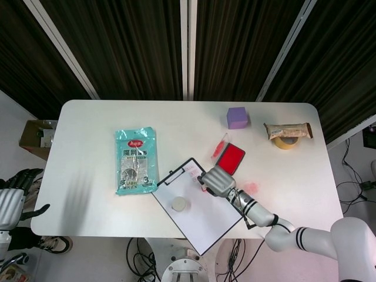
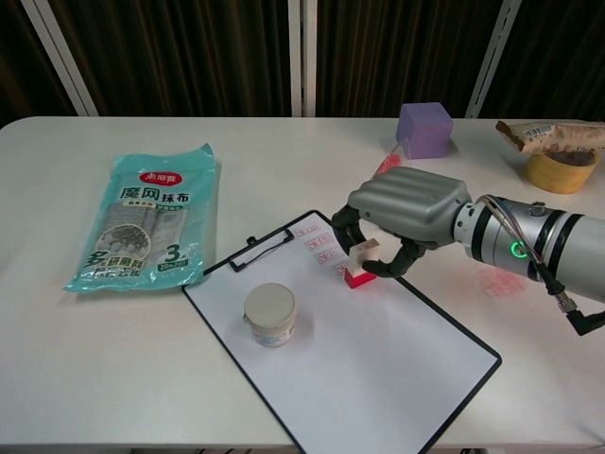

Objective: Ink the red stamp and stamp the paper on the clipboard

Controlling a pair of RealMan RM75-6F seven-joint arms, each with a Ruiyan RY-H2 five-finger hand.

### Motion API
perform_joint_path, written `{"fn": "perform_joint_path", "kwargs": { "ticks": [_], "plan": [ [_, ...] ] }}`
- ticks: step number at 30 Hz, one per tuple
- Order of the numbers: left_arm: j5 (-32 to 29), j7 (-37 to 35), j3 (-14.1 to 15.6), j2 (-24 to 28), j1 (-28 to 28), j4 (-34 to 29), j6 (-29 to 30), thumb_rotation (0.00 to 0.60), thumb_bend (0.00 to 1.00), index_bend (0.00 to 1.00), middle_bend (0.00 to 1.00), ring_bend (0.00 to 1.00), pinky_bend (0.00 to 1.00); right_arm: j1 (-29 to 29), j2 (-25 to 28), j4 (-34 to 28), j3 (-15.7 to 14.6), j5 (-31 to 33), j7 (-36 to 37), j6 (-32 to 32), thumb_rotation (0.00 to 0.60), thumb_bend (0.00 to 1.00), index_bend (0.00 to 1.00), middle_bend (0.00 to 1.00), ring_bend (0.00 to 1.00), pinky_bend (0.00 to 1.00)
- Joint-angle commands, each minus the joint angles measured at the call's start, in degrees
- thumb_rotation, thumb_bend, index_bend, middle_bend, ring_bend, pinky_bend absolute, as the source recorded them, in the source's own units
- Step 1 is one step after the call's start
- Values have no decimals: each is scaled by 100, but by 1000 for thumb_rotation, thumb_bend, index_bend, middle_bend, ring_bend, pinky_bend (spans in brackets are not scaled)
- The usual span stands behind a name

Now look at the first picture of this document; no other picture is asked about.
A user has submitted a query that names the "teal cleaning cloth package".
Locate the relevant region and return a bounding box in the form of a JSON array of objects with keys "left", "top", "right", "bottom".
[{"left": 113, "top": 126, "right": 159, "bottom": 197}]

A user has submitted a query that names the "colourful printed package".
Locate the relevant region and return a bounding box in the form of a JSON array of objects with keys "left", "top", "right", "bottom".
[{"left": 0, "top": 260, "right": 30, "bottom": 282}]

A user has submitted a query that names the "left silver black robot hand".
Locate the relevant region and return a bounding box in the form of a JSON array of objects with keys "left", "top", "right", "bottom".
[{"left": 0, "top": 167, "right": 51, "bottom": 230}]

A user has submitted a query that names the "black floor cable bundle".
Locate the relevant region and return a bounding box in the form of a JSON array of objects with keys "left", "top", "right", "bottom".
[
  {"left": 126, "top": 237, "right": 161, "bottom": 282},
  {"left": 340, "top": 137, "right": 376, "bottom": 206}
]

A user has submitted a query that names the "red ink pad case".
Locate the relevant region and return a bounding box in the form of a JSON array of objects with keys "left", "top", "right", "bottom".
[{"left": 211, "top": 132, "right": 246, "bottom": 177}]

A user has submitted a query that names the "white and black sneaker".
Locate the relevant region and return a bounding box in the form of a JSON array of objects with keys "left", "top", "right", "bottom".
[{"left": 38, "top": 236, "right": 73, "bottom": 254}]

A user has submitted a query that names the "yellow tape roll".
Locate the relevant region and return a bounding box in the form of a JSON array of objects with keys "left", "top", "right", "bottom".
[{"left": 271, "top": 135, "right": 300, "bottom": 150}]

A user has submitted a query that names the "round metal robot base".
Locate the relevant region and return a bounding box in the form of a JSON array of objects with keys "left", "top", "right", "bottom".
[{"left": 160, "top": 248, "right": 213, "bottom": 282}]

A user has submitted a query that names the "white slanted frame post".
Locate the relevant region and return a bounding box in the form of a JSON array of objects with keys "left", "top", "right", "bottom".
[
  {"left": 23, "top": 0, "right": 99, "bottom": 100},
  {"left": 255, "top": 0, "right": 320, "bottom": 102},
  {"left": 325, "top": 113, "right": 376, "bottom": 147}
]

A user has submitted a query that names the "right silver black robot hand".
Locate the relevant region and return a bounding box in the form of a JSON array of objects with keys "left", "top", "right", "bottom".
[{"left": 196, "top": 164, "right": 237, "bottom": 197}]

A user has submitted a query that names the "purple foam cube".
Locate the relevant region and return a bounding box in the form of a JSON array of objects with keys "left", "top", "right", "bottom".
[{"left": 226, "top": 106, "right": 248, "bottom": 130}]

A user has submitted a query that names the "white vertical frame post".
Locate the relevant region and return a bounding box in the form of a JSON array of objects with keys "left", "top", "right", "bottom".
[{"left": 179, "top": 0, "right": 198, "bottom": 101}]

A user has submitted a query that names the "beige snack wrapper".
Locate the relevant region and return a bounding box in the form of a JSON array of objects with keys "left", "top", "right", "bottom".
[{"left": 263, "top": 122, "right": 314, "bottom": 139}]

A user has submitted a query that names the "black clipboard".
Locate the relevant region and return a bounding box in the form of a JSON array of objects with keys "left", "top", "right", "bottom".
[{"left": 151, "top": 157, "right": 244, "bottom": 257}]

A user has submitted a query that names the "black monitor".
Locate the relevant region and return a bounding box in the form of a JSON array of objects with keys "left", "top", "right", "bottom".
[{"left": 362, "top": 125, "right": 376, "bottom": 147}]

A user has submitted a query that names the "dark pleated curtain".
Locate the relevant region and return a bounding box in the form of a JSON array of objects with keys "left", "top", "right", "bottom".
[{"left": 0, "top": 0, "right": 376, "bottom": 142}]

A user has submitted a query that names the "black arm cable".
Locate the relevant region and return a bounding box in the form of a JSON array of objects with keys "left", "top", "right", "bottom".
[{"left": 230, "top": 189, "right": 270, "bottom": 278}]

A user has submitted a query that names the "white paper sheet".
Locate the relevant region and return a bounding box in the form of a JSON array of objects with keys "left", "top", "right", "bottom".
[{"left": 153, "top": 159, "right": 243, "bottom": 255}]

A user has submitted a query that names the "brown cardboard box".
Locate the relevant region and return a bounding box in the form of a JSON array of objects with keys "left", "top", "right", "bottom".
[{"left": 19, "top": 119, "right": 59, "bottom": 162}]

